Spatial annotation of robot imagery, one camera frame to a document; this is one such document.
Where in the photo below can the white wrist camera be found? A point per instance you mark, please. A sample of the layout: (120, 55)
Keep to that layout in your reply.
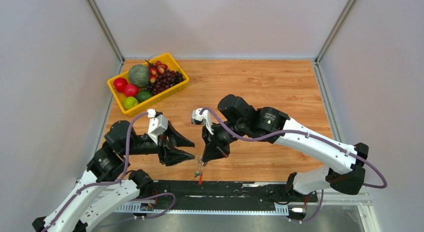
(158, 124)
(199, 117)

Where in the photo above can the metal key holder red handle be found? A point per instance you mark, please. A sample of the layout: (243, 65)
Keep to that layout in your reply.
(200, 167)

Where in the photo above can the dark green lime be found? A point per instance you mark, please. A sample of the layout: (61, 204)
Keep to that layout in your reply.
(143, 95)

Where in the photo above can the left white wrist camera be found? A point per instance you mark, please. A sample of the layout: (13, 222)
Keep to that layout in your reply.
(158, 124)

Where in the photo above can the light green apple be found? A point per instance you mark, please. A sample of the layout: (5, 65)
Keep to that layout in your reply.
(130, 102)

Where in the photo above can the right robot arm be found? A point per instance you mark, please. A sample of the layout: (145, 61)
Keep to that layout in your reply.
(343, 168)

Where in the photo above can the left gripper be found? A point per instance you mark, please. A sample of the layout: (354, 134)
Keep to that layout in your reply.
(173, 155)

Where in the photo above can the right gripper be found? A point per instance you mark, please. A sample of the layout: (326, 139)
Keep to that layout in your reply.
(214, 149)

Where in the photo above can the pink red apple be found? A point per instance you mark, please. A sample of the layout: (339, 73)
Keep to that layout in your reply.
(130, 90)

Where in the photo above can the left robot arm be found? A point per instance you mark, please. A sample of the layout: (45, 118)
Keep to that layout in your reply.
(99, 191)

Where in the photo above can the red cherries bunch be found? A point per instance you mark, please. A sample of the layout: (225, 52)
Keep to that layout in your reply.
(157, 70)

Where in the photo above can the dark purple grape bunch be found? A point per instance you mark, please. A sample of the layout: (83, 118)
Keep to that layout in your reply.
(170, 79)

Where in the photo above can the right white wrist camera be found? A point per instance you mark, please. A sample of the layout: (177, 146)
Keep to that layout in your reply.
(199, 117)

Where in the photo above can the green melon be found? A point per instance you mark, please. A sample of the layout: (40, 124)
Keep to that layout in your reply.
(139, 75)

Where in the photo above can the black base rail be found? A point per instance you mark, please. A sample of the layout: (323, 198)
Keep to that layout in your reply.
(222, 198)

